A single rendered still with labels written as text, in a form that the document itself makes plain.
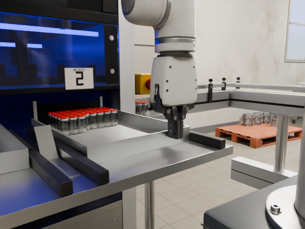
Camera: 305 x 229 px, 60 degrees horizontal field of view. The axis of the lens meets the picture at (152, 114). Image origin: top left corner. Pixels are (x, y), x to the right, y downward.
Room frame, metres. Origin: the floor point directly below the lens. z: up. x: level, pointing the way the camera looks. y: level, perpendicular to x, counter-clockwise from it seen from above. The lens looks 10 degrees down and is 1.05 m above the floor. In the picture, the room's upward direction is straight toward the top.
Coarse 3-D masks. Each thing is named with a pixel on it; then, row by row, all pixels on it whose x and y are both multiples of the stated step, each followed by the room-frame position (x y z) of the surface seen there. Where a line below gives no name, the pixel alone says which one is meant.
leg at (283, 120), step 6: (276, 114) 1.23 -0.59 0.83; (282, 114) 1.21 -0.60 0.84; (282, 120) 1.23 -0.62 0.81; (288, 120) 1.23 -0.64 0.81; (282, 126) 1.22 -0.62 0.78; (288, 126) 1.23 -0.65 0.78; (276, 132) 1.25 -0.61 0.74; (282, 132) 1.22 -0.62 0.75; (276, 138) 1.25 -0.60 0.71; (282, 138) 1.22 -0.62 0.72; (276, 144) 1.24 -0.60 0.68; (282, 144) 1.22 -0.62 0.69; (276, 150) 1.24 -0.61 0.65; (282, 150) 1.22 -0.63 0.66; (276, 156) 1.24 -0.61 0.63; (282, 156) 1.22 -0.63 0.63; (276, 162) 1.23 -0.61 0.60; (282, 162) 1.22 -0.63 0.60; (276, 168) 1.23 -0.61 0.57; (282, 168) 1.22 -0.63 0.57
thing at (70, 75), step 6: (66, 72) 0.74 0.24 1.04; (72, 72) 0.75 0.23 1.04; (84, 72) 0.78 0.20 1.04; (90, 72) 0.79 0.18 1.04; (66, 78) 0.74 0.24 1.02; (72, 78) 0.75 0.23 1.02; (84, 78) 0.78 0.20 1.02; (90, 78) 0.79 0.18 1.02; (66, 84) 0.74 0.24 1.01; (72, 84) 0.75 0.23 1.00; (84, 84) 0.77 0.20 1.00; (90, 84) 0.79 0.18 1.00
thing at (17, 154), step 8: (0, 128) 0.61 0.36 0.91; (0, 136) 0.62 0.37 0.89; (8, 136) 0.54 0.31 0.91; (0, 144) 0.57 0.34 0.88; (8, 144) 0.55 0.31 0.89; (16, 144) 0.48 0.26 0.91; (0, 152) 0.41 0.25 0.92; (8, 152) 0.41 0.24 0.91; (16, 152) 0.42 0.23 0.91; (24, 152) 0.43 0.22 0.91; (0, 160) 0.41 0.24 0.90; (8, 160) 0.41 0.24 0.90; (16, 160) 0.42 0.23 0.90; (24, 160) 0.43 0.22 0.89; (0, 168) 0.41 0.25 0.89; (8, 168) 0.41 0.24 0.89; (16, 168) 0.42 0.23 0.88; (24, 168) 0.43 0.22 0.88
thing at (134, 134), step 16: (112, 128) 0.73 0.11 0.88; (128, 128) 0.73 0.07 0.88; (144, 128) 0.73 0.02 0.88; (160, 128) 0.68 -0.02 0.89; (80, 144) 0.46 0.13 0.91; (96, 144) 0.45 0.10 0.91; (112, 144) 0.47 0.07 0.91; (128, 144) 0.50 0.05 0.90; (144, 144) 0.52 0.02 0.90; (160, 144) 0.55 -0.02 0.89; (96, 160) 0.45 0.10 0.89
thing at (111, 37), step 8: (104, 0) 0.83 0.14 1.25; (112, 0) 0.84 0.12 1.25; (104, 8) 0.83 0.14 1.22; (112, 8) 0.84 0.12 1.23; (104, 32) 0.82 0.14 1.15; (112, 32) 0.84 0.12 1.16; (104, 40) 0.82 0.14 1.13; (112, 40) 0.84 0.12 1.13; (112, 48) 0.84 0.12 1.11; (112, 56) 0.84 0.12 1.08; (112, 64) 0.84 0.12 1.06; (112, 72) 0.83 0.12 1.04; (112, 80) 0.83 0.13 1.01
